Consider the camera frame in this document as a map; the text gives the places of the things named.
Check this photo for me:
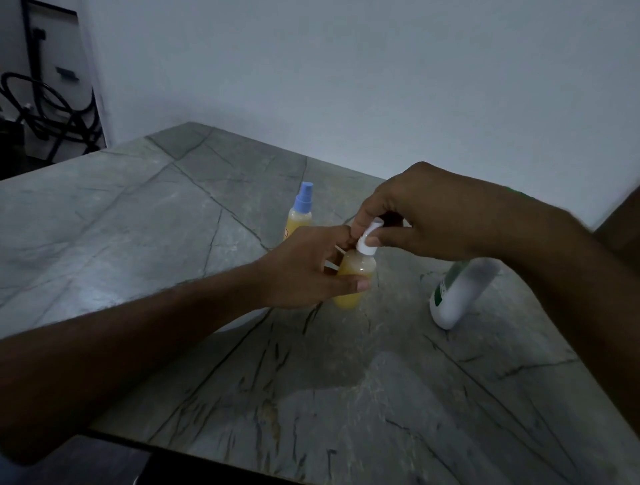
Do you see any person's right hand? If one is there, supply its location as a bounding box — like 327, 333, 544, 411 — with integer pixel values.
347, 161, 511, 262

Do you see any person's left hand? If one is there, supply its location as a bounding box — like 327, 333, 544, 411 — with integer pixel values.
257, 225, 372, 310

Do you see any small clear bottle red label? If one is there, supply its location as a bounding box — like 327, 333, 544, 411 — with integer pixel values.
283, 209, 313, 242

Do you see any small clear bottle white cap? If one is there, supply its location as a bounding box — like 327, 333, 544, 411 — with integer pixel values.
332, 249, 378, 310

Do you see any white spray cap with tube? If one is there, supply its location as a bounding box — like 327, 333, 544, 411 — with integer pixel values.
323, 217, 386, 274

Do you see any blue spray cap with tube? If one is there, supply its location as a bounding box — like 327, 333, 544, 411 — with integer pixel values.
293, 181, 315, 215

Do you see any large white bottle green pump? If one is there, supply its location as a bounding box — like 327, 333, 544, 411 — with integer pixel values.
429, 187, 531, 330

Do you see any person's left forearm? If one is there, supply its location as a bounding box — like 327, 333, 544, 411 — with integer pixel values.
0, 262, 271, 463

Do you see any person's right forearm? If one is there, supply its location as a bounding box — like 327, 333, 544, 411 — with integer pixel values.
492, 192, 640, 430

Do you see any brown wooden door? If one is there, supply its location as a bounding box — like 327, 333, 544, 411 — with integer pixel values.
593, 185, 640, 256

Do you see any black coiled hose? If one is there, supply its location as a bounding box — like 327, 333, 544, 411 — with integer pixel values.
0, 72, 103, 163

